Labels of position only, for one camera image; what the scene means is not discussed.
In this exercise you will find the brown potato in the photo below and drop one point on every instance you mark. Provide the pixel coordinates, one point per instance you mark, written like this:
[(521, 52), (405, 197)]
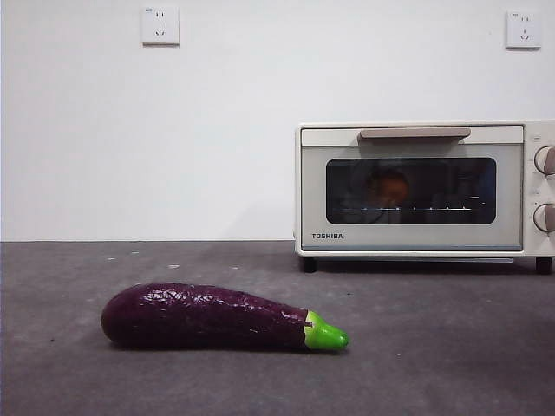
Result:
[(390, 190)]

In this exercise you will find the cream Toshiba toaster oven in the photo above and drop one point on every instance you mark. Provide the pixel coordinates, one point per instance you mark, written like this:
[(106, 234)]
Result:
[(530, 190)]

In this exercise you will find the cream oven control knob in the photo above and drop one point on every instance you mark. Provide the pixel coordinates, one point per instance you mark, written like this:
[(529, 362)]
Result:
[(544, 160), (544, 216)]

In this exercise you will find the purple eggplant with green stem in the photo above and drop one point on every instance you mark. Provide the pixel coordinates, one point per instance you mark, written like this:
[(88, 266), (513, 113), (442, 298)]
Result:
[(195, 318)]

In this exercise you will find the white wall power socket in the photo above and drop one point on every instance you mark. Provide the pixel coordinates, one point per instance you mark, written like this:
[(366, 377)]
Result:
[(523, 30), (160, 26)]

